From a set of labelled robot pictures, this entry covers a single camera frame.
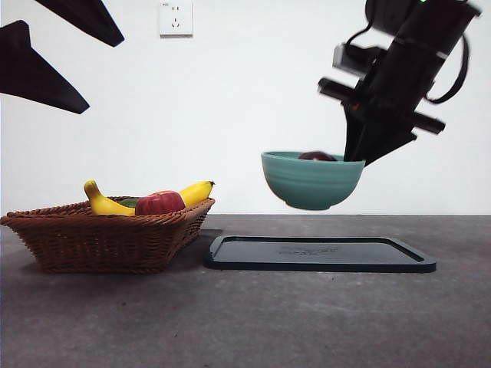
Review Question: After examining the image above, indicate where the dark purple plum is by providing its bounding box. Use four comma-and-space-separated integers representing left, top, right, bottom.
298, 149, 336, 162

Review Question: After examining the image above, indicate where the teal ribbed bowl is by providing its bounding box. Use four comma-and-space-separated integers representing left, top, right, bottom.
261, 150, 367, 212

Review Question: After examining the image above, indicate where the dark rectangular tray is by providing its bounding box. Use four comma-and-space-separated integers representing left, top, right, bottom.
203, 235, 437, 274

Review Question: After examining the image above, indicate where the yellow banana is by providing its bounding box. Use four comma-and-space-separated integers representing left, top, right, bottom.
83, 179, 216, 217

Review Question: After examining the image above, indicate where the red apple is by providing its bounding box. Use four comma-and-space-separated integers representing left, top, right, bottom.
134, 190, 186, 217

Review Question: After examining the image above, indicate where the brown wicker basket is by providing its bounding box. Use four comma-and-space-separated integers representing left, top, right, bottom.
0, 197, 216, 274

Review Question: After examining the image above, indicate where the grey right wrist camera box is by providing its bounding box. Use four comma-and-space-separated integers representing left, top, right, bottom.
332, 43, 389, 74

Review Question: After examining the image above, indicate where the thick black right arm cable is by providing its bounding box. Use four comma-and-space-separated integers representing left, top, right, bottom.
427, 33, 471, 105

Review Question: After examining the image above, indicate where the thin black camera cable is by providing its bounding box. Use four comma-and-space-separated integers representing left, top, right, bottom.
344, 17, 376, 49

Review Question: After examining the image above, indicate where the white wall socket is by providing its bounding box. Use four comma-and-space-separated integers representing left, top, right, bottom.
159, 0, 194, 38

